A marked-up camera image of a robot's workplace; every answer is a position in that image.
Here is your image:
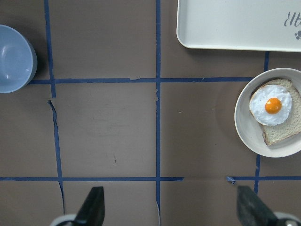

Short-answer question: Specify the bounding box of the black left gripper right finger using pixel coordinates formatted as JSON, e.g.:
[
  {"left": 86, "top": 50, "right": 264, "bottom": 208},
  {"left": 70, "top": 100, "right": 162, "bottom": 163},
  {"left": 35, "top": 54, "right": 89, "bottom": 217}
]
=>
[{"left": 237, "top": 186, "right": 277, "bottom": 226}]

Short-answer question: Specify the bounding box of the bread slice under egg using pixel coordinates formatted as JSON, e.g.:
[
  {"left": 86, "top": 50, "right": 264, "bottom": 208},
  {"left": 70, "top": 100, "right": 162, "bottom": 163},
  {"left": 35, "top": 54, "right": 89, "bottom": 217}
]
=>
[{"left": 249, "top": 79, "right": 301, "bottom": 145}]

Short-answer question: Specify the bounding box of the cream round plate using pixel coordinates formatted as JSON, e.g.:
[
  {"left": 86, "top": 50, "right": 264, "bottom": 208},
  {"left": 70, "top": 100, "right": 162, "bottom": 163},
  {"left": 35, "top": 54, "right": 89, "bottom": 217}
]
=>
[{"left": 234, "top": 68, "right": 301, "bottom": 158}]

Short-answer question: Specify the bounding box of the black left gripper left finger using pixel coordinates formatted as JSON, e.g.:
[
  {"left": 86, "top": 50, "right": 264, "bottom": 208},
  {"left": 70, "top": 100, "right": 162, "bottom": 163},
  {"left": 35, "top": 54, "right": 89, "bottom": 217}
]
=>
[{"left": 73, "top": 186, "right": 105, "bottom": 226}]

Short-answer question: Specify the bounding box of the blue bowl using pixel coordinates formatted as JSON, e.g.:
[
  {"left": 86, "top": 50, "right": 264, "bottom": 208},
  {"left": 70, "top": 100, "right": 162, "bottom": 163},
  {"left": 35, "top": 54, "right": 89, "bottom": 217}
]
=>
[{"left": 0, "top": 24, "right": 38, "bottom": 94}]

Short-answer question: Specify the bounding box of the fried egg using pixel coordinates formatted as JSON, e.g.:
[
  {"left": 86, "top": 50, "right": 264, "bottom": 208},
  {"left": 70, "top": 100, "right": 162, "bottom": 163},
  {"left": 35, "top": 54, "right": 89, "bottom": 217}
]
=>
[{"left": 249, "top": 85, "right": 293, "bottom": 126}]

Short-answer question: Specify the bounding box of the cream bear tray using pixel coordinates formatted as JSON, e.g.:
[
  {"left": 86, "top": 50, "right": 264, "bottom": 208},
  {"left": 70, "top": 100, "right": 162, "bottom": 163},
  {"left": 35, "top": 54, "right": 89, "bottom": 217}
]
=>
[{"left": 176, "top": 0, "right": 301, "bottom": 52}]

